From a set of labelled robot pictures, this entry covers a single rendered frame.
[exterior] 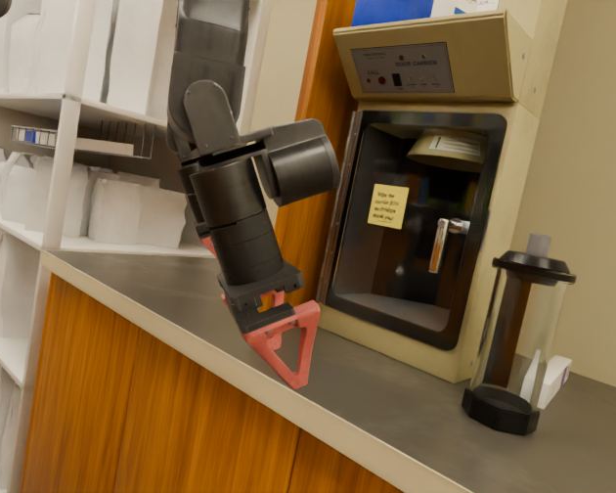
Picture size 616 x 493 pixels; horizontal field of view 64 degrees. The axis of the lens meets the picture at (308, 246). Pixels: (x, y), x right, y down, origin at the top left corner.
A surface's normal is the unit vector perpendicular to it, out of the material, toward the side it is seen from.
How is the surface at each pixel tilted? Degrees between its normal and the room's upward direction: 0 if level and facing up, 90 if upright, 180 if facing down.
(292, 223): 90
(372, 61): 135
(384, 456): 90
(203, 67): 89
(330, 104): 90
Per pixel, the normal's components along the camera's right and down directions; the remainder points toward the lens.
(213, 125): 0.29, 0.14
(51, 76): 0.45, 0.30
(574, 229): -0.66, -0.06
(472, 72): -0.60, 0.65
